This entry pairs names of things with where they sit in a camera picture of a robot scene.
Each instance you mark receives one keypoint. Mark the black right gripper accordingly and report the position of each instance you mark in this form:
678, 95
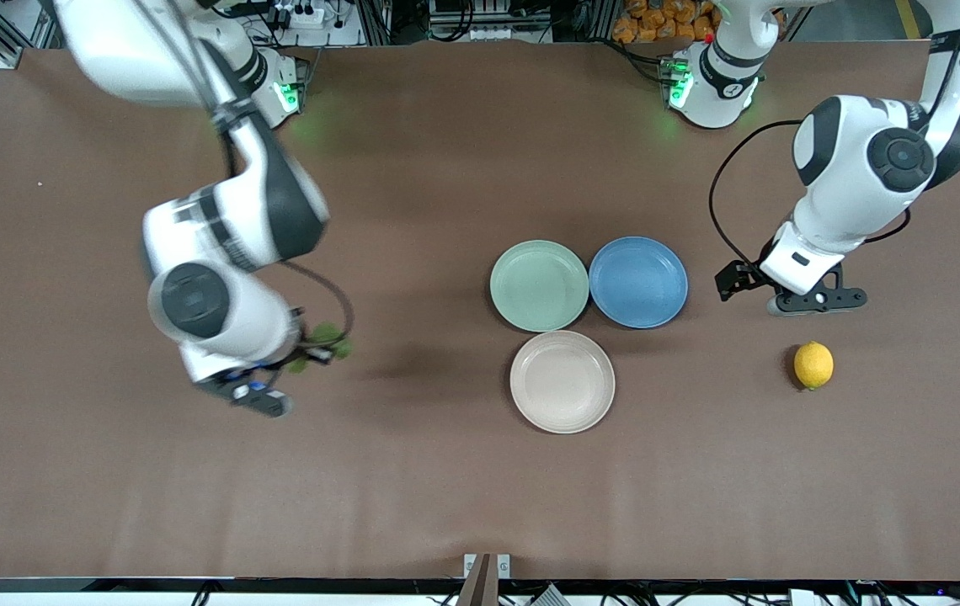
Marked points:
310, 352

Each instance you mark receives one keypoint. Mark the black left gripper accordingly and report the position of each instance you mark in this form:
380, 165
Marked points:
748, 275

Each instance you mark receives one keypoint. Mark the green lettuce leaf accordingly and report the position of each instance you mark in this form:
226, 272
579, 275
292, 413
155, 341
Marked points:
330, 334

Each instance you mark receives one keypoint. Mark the yellow lemon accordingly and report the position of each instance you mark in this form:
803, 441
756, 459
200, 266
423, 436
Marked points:
814, 364

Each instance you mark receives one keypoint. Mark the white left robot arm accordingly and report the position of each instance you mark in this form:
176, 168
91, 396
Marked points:
842, 168

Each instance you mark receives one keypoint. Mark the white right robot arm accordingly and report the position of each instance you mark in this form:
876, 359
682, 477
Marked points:
269, 210

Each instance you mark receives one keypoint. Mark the blue plate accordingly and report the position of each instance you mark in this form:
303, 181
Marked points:
638, 282

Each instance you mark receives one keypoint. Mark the light green plate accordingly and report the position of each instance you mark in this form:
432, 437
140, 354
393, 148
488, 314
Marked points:
539, 286

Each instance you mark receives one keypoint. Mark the beige plate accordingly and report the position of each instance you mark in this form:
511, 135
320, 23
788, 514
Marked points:
562, 381

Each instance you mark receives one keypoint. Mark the orange snack packets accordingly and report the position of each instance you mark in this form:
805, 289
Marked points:
657, 17

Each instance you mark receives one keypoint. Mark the grey power adapter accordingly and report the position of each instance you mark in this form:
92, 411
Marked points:
546, 596

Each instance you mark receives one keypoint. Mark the white power strip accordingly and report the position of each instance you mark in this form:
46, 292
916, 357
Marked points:
303, 15

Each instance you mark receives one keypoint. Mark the small metal table bracket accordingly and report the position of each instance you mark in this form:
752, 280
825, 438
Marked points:
504, 564

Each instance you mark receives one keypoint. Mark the brown camera stand post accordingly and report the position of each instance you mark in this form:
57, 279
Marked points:
480, 589

